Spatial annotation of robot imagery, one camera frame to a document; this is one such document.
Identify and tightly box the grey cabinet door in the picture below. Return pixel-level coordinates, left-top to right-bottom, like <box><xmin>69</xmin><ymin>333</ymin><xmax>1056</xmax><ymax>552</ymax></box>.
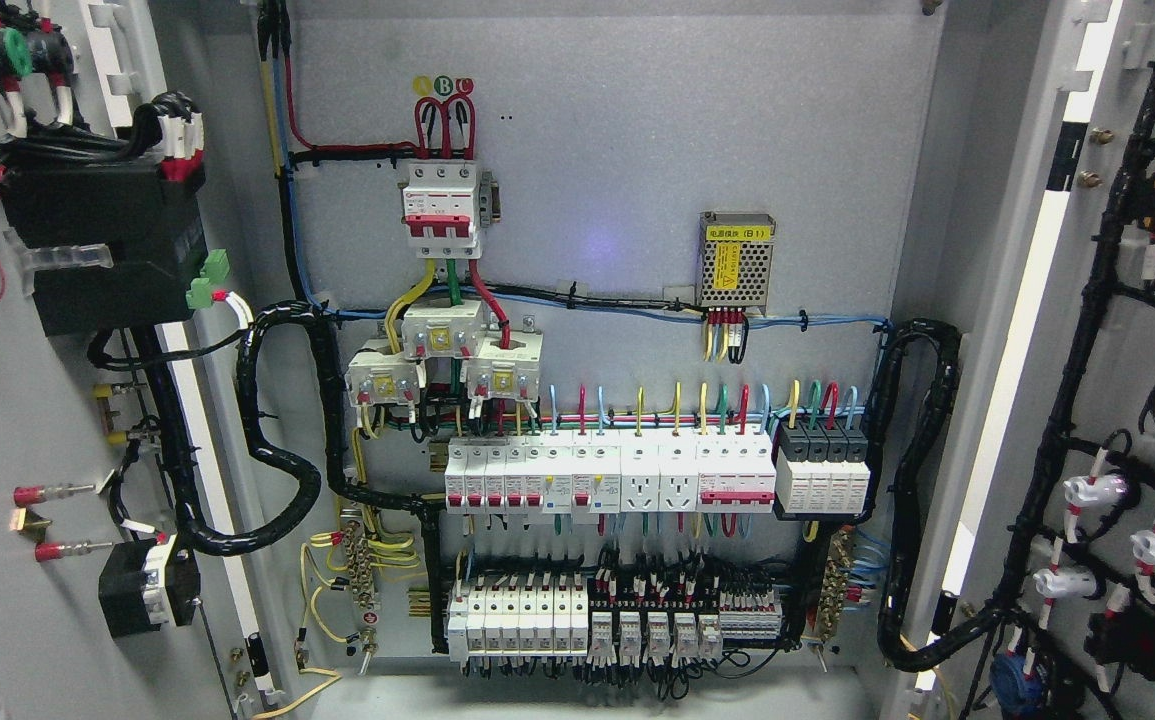
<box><xmin>0</xmin><ymin>1</ymin><xmax>289</xmax><ymax>719</ymax></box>
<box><xmin>862</xmin><ymin>1</ymin><xmax>1155</xmax><ymax>719</ymax></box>

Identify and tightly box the white current transformer group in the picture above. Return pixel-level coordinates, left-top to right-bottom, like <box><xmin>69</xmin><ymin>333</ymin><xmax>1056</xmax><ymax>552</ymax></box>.
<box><xmin>347</xmin><ymin>300</ymin><xmax>542</xmax><ymax>413</ymax></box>

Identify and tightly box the metal mesh power supply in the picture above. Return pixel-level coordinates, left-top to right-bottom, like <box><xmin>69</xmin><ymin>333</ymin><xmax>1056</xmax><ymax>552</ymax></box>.
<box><xmin>696</xmin><ymin>211</ymin><xmax>775</xmax><ymax>309</ymax></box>

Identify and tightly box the red white main breaker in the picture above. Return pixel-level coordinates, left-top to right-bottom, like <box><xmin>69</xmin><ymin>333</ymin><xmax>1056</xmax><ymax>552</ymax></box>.
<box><xmin>400</xmin><ymin>159</ymin><xmax>500</xmax><ymax>260</ymax></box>

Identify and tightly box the black surge protector module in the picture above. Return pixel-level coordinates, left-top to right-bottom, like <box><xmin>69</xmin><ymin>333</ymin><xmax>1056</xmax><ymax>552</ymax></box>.
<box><xmin>774</xmin><ymin>421</ymin><xmax>873</xmax><ymax>524</ymax></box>

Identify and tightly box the lower relay and breaker row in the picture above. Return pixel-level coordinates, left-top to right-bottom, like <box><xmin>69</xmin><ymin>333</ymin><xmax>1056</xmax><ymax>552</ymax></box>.
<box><xmin>445</xmin><ymin>562</ymin><xmax>783</xmax><ymax>675</ymax></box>

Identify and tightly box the brass ground terminal bar left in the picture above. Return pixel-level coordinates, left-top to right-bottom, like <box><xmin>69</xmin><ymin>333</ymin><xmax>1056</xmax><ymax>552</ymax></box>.
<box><xmin>340</xmin><ymin>506</ymin><xmax>379</xmax><ymax>660</ymax></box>

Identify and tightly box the brass terminal bar right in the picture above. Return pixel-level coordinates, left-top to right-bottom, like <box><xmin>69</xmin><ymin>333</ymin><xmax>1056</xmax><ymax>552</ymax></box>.
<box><xmin>814</xmin><ymin>525</ymin><xmax>854</xmax><ymax>644</ymax></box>

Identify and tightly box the black digital power meter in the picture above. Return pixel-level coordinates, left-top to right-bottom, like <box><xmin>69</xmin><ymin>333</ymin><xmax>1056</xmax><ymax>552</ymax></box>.
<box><xmin>0</xmin><ymin>161</ymin><xmax>229</xmax><ymax>336</ymax></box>

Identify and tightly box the white DIN rail breaker row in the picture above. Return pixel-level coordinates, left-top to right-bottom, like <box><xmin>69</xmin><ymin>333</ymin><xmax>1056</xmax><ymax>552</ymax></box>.
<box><xmin>444</xmin><ymin>428</ymin><xmax>775</xmax><ymax>524</ymax></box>

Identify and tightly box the black wrapped cable loom left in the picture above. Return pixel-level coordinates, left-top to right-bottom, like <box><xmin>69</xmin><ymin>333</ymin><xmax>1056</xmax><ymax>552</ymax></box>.
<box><xmin>147</xmin><ymin>300</ymin><xmax>448</xmax><ymax>656</ymax></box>

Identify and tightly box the black wrapped cable loom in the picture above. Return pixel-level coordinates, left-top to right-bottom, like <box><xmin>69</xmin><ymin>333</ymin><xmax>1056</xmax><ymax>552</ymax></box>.
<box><xmin>867</xmin><ymin>320</ymin><xmax>1008</xmax><ymax>673</ymax></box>
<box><xmin>147</xmin><ymin>300</ymin><xmax>448</xmax><ymax>656</ymax></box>

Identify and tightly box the black wrapped cable loom right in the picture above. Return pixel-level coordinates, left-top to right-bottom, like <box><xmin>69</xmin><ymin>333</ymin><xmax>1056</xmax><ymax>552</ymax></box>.
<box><xmin>867</xmin><ymin>320</ymin><xmax>1008</xmax><ymax>673</ymax></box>

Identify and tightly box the white rotary selector switch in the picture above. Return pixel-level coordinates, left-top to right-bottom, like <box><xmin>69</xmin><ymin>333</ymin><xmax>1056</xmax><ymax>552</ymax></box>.
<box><xmin>98</xmin><ymin>536</ymin><xmax>201</xmax><ymax>638</ymax></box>

